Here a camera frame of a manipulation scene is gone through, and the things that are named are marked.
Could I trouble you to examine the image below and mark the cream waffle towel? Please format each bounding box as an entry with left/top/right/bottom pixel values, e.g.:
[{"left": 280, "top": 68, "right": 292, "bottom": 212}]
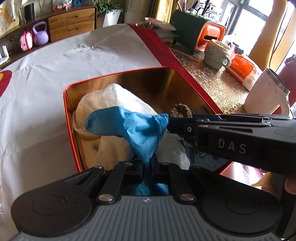
[{"left": 72, "top": 83, "right": 190, "bottom": 170}]

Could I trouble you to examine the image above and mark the blue rubber glove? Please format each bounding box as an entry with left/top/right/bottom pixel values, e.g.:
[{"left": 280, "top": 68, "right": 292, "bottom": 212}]
[{"left": 84, "top": 106, "right": 169, "bottom": 196}]

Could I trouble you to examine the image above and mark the brown braided hair tie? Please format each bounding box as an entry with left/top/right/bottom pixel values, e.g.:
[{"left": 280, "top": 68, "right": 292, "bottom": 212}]
[{"left": 169, "top": 103, "right": 193, "bottom": 119}]

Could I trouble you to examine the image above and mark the red metal tin box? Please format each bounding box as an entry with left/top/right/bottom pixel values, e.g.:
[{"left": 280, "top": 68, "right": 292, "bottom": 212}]
[{"left": 63, "top": 67, "right": 235, "bottom": 174}]

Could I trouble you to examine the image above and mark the blue cartoon pouch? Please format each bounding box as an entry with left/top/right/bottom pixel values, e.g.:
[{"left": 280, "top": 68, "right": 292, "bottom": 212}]
[{"left": 174, "top": 138, "right": 231, "bottom": 171}]

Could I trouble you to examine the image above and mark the white thermos mug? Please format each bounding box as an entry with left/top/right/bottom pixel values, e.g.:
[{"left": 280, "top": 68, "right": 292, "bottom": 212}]
[{"left": 244, "top": 68, "right": 290, "bottom": 116}]

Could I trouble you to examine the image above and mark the red water bottle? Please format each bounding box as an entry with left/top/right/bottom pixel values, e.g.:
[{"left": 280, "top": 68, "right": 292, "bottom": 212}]
[{"left": 279, "top": 54, "right": 296, "bottom": 107}]

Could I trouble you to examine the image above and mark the orange snack packet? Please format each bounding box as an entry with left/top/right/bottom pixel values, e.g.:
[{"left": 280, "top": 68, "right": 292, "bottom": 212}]
[{"left": 226, "top": 55, "right": 263, "bottom": 91}]

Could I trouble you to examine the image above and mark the orange giraffe figure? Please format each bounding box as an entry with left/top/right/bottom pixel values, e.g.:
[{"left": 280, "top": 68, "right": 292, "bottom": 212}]
[{"left": 248, "top": 0, "right": 287, "bottom": 70}]

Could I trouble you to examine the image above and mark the printed white red tablecloth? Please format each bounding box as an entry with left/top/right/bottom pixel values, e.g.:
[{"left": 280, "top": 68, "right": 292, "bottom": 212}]
[{"left": 1, "top": 24, "right": 220, "bottom": 240}]

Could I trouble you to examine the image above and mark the cream ceramic mug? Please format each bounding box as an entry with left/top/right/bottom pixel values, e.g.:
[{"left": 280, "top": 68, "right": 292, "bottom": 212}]
[{"left": 203, "top": 39, "right": 231, "bottom": 70}]

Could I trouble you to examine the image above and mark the orange green tissue box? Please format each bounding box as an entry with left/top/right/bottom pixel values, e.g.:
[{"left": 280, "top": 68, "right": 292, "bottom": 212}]
[{"left": 170, "top": 10, "right": 226, "bottom": 55}]

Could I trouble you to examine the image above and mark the white square planter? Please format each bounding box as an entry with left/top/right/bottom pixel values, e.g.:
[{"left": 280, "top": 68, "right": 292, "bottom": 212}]
[{"left": 102, "top": 9, "right": 121, "bottom": 28}]

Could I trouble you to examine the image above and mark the purple kettlebell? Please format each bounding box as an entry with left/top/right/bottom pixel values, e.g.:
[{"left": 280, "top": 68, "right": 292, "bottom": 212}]
[{"left": 32, "top": 21, "right": 49, "bottom": 46}]

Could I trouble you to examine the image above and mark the wooden tv cabinet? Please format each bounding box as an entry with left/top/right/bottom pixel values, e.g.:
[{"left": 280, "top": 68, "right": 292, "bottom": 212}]
[{"left": 1, "top": 4, "right": 97, "bottom": 69}]

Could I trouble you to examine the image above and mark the beige covered standing unit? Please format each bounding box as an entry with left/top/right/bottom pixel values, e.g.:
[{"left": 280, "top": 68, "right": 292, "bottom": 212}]
[{"left": 124, "top": 0, "right": 153, "bottom": 24}]

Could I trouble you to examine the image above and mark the golden curtain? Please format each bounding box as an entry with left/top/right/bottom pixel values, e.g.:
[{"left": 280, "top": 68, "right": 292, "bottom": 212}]
[{"left": 153, "top": 0, "right": 174, "bottom": 23}]

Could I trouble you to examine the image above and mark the white wifi router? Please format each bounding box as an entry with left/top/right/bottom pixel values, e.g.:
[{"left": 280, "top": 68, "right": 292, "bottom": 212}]
[{"left": 0, "top": 45, "right": 10, "bottom": 65}]

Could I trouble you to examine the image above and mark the green potted tree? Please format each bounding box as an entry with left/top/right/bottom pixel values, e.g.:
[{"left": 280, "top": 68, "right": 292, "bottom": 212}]
[{"left": 91, "top": 0, "right": 123, "bottom": 16}]

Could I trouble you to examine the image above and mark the clear plastic bag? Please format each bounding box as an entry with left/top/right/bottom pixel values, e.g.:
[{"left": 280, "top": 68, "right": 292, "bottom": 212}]
[{"left": 53, "top": 0, "right": 72, "bottom": 11}]

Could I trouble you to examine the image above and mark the black cylinder speaker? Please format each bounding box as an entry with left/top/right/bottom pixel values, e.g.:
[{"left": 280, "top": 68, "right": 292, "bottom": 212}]
[{"left": 23, "top": 3, "right": 35, "bottom": 22}]

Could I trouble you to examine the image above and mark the floral cloth covered tv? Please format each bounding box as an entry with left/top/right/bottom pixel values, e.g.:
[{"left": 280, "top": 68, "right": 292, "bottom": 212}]
[{"left": 0, "top": 0, "right": 22, "bottom": 35}]

